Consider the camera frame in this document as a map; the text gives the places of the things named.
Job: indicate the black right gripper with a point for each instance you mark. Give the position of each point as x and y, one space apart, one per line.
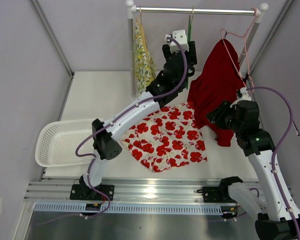
217 115

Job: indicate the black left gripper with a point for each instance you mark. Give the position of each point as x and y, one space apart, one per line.
191 59

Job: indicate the lemon print skirt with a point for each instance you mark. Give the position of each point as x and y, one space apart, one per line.
144 70

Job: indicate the green clothes hanger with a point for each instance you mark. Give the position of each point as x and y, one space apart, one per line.
189 36

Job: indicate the red poppy print cloth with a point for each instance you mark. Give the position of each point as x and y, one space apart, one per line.
167 138

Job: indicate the yellow clothes hanger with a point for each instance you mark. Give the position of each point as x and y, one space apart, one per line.
142 35

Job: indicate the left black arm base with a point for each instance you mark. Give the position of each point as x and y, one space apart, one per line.
81 192

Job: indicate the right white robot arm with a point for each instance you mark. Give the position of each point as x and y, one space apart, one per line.
277 217

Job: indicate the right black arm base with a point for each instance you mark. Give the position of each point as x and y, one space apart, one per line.
217 192

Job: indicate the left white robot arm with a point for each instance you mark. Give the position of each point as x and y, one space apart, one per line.
107 133

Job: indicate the pink clothes hanger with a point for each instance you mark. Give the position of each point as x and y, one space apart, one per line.
247 38

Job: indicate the red skirt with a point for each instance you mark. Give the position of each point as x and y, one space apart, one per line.
218 82

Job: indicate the white metal clothes rack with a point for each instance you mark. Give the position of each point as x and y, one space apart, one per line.
132 9

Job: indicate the white perforated plastic basket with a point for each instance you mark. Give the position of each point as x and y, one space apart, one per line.
58 141

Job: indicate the white slotted cable duct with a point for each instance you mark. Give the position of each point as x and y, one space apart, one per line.
175 209

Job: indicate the aluminium mounting rail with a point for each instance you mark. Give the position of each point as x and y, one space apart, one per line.
124 189

